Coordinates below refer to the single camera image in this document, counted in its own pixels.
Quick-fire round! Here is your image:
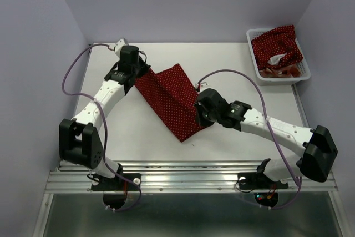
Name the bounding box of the red polka dot skirt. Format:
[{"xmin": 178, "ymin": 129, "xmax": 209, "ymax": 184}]
[
  {"xmin": 135, "ymin": 64, "xmax": 203, "ymax": 142},
  {"xmin": 251, "ymin": 25, "xmax": 303, "ymax": 70}
]

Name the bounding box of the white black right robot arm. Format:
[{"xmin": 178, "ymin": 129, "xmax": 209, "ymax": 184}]
[{"xmin": 194, "ymin": 88, "xmax": 338, "ymax": 187}]

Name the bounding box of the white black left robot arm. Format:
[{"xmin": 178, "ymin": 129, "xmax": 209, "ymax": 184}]
[{"xmin": 59, "ymin": 41, "xmax": 150, "ymax": 189}]

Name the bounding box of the white plastic basket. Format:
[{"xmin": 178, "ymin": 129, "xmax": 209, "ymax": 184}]
[{"xmin": 246, "ymin": 25, "xmax": 311, "ymax": 86}]

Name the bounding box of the red plaid skirt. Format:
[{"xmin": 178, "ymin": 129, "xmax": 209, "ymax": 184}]
[{"xmin": 259, "ymin": 64, "xmax": 302, "ymax": 78}]

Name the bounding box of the red polka dot skirt in basket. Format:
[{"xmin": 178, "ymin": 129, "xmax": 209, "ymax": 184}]
[{"xmin": 251, "ymin": 25, "xmax": 303, "ymax": 70}]

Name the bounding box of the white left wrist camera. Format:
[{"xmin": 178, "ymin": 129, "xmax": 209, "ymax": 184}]
[{"xmin": 112, "ymin": 38, "xmax": 129, "ymax": 54}]

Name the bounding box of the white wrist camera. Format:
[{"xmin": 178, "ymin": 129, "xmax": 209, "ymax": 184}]
[
  {"xmin": 197, "ymin": 82, "xmax": 210, "ymax": 90},
  {"xmin": 112, "ymin": 38, "xmax": 129, "ymax": 54}
]

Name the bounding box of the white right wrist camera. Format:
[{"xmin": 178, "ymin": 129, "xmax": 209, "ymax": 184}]
[{"xmin": 197, "ymin": 82, "xmax": 210, "ymax": 90}]

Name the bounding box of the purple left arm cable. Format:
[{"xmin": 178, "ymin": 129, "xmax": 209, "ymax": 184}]
[{"xmin": 62, "ymin": 43, "xmax": 142, "ymax": 213}]

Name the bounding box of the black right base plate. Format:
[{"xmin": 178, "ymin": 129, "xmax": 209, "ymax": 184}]
[{"xmin": 236, "ymin": 172, "xmax": 289, "ymax": 190}]

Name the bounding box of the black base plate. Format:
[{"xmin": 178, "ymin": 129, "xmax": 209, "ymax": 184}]
[
  {"xmin": 236, "ymin": 172, "xmax": 289, "ymax": 190},
  {"xmin": 87, "ymin": 174, "xmax": 139, "ymax": 192}
]

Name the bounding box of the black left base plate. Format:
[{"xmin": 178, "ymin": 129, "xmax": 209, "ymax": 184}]
[{"xmin": 87, "ymin": 174, "xmax": 139, "ymax": 192}]

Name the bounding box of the aluminium mounting rail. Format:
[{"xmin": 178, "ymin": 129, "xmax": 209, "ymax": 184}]
[{"xmin": 45, "ymin": 160, "xmax": 339, "ymax": 193}]

